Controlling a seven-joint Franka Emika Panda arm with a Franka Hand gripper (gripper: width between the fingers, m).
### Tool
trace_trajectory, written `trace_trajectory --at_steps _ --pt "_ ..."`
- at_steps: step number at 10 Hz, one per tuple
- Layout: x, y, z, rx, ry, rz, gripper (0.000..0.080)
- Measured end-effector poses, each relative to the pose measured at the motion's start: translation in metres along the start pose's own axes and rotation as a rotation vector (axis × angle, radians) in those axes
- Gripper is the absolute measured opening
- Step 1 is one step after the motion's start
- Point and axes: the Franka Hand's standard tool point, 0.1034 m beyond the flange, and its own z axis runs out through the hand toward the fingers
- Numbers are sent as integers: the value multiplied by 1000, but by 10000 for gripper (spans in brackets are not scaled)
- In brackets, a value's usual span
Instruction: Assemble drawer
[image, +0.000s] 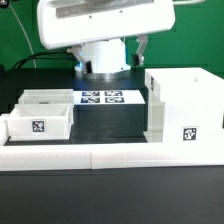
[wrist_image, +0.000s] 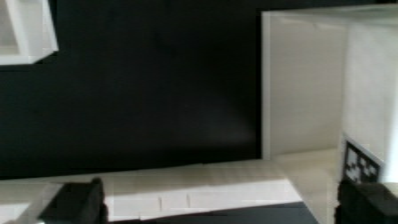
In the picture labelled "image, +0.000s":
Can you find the white drawer cabinet box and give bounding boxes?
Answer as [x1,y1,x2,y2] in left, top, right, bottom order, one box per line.
[144,68,224,143]

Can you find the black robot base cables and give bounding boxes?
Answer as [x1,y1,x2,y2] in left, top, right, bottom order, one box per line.
[11,48,76,70]

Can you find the white drawer tray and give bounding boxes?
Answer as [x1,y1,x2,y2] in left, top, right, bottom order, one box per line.
[7,104,73,141]
[18,89,74,104]

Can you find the white front drawer tray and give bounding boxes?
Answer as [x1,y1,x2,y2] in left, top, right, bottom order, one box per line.
[7,104,73,141]

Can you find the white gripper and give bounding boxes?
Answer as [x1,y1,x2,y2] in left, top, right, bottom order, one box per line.
[37,0,175,73]

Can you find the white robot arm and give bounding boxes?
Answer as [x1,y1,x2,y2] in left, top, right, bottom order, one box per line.
[37,0,175,77]

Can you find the white U-shaped fence frame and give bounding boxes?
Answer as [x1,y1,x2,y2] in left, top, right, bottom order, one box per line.
[0,115,224,171]

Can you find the white fiducial marker sheet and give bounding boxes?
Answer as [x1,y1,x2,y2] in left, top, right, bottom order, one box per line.
[73,90,145,105]

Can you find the white thin cable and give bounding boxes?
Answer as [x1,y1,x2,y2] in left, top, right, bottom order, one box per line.
[8,2,38,69]

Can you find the white rear drawer tray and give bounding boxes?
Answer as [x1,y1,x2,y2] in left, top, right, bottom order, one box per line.
[18,89,74,104]

